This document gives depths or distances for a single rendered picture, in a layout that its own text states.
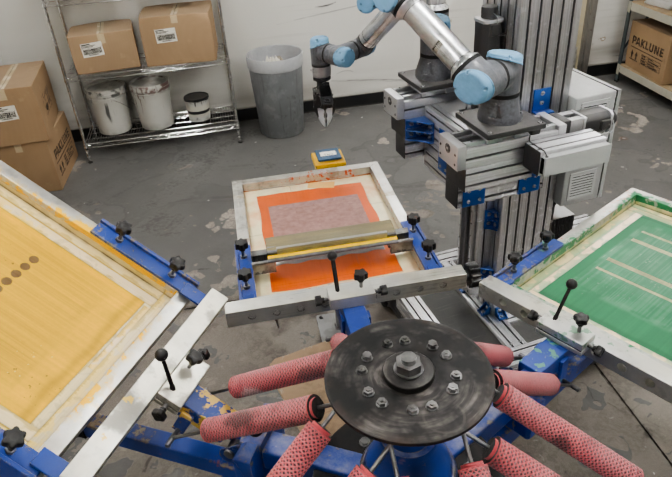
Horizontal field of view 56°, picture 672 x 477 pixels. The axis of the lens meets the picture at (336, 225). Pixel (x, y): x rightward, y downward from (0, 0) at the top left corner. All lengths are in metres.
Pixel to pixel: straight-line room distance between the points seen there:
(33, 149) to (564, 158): 3.74
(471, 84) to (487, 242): 0.93
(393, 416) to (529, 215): 1.77
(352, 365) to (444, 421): 0.20
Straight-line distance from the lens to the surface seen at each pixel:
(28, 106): 4.81
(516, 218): 2.69
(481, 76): 2.01
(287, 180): 2.46
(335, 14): 5.52
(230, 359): 3.13
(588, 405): 2.97
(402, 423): 1.07
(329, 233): 1.96
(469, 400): 1.11
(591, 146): 2.31
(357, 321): 1.65
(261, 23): 5.45
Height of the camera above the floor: 2.12
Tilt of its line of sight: 32 degrees down
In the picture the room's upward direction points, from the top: 4 degrees counter-clockwise
